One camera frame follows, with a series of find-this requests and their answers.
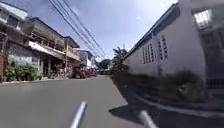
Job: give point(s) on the tree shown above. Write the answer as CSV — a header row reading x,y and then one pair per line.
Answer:
x,y
118,60

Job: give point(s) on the red vehicle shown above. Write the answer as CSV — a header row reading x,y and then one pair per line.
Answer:
x,y
80,72

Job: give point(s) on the dark bushes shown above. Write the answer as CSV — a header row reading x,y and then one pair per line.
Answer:
x,y
166,87

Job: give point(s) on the robot's own part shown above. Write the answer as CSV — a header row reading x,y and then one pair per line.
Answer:
x,y
146,119
78,115

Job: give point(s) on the white building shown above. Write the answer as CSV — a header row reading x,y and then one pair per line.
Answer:
x,y
180,43

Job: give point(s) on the grey asphalt road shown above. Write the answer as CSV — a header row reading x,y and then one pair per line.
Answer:
x,y
50,103

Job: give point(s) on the row of houses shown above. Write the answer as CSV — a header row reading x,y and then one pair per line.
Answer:
x,y
36,46

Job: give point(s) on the concrete kerb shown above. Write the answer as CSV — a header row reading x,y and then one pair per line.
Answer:
x,y
186,110

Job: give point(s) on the green bushes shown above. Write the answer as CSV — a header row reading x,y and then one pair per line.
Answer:
x,y
20,72

